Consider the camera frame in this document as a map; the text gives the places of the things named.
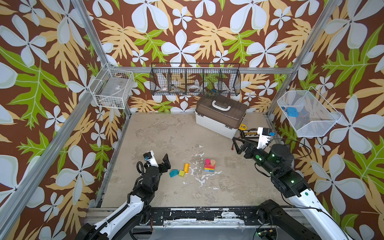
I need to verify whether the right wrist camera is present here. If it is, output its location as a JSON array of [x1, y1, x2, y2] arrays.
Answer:
[[257, 127, 275, 150]]

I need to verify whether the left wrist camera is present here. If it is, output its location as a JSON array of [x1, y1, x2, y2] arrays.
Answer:
[[143, 151, 159, 168]]

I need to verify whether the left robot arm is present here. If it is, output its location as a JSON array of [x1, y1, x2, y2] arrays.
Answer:
[[75, 151, 171, 240]]

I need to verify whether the white wire basket right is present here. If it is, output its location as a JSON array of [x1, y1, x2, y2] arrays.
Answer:
[[278, 87, 342, 138]]

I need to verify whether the black wire basket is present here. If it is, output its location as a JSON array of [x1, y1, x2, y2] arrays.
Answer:
[[149, 63, 242, 97]]

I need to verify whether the white wire basket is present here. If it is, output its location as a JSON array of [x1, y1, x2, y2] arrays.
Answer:
[[90, 69, 135, 109], [278, 87, 342, 138]]

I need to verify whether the aluminium frame post left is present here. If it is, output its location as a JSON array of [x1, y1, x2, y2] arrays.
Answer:
[[71, 1, 132, 118]]

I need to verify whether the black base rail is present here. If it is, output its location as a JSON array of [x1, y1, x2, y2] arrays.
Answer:
[[150, 207, 285, 226]]

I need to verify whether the white wire basket left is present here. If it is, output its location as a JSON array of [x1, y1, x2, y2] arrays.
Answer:
[[90, 69, 135, 109]]

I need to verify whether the blue object in basket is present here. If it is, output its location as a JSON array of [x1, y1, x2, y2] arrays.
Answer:
[[285, 107, 299, 118]]

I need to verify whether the aluminium frame post right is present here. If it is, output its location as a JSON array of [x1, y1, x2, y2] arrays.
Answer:
[[266, 0, 342, 117]]

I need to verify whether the aluminium frame post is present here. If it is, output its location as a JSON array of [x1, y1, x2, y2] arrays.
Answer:
[[71, 1, 132, 118], [266, 0, 342, 117]]

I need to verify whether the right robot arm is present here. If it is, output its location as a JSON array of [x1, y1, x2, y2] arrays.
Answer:
[[233, 137, 351, 240]]

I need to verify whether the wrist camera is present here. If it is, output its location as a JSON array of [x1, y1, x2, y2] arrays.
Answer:
[[143, 151, 159, 168], [257, 127, 275, 150]]

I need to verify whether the orange supermarket block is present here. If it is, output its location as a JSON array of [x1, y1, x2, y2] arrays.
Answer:
[[184, 163, 190, 173]]

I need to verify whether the white toolbox brown lid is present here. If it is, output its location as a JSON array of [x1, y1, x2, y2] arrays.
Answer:
[[195, 95, 248, 139]]

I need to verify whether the yellow tape measure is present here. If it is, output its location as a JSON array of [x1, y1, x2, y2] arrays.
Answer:
[[239, 124, 248, 131]]

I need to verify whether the teal roof block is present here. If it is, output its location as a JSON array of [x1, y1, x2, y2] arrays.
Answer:
[[169, 170, 179, 178]]

